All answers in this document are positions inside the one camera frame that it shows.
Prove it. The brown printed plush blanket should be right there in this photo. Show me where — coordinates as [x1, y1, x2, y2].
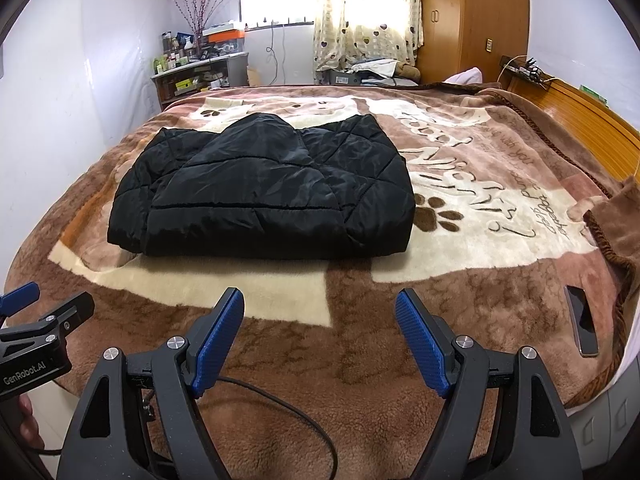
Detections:
[5, 82, 640, 480]

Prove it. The pile of light clothes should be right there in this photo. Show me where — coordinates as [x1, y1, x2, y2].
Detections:
[350, 59, 401, 78]

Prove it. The heart print curtain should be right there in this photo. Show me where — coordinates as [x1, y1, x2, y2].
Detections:
[312, 0, 425, 81]

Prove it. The person's left hand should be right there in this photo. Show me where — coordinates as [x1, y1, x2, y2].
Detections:
[19, 394, 46, 450]

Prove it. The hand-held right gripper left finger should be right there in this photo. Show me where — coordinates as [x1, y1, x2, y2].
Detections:
[56, 287, 246, 480]

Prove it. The wooden headboard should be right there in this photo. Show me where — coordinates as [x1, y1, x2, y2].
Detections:
[500, 55, 640, 181]

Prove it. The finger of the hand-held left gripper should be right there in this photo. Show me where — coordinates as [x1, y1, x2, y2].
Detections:
[0, 293, 95, 348]
[0, 282, 40, 317]

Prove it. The power strip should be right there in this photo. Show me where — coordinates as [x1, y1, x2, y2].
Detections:
[502, 57, 551, 86]

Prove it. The white pillow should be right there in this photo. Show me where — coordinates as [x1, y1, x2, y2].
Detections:
[445, 67, 485, 85]

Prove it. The black puffer jacket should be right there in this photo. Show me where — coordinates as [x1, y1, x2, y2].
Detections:
[106, 113, 416, 261]

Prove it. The grey bed base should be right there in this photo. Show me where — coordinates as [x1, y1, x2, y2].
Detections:
[565, 375, 631, 461]

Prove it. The orange box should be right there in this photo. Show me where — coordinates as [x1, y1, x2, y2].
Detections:
[202, 30, 246, 44]

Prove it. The cluttered wooden shelf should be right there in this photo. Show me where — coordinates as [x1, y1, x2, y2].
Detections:
[151, 52, 249, 111]

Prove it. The smartphone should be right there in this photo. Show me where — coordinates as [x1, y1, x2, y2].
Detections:
[564, 285, 599, 358]

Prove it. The wooden wardrobe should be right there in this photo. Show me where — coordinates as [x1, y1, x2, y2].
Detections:
[417, 0, 531, 85]

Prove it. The vase of bare branches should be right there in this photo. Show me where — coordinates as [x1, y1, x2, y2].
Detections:
[175, 0, 236, 56]

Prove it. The hanging wall cable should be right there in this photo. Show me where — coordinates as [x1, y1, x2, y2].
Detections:
[265, 25, 281, 83]

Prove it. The black cable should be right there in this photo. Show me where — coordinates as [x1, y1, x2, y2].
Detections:
[215, 377, 341, 480]

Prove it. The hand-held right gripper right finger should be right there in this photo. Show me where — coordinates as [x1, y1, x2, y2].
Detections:
[395, 288, 583, 480]

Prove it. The window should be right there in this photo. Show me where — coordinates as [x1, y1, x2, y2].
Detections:
[239, 0, 316, 26]

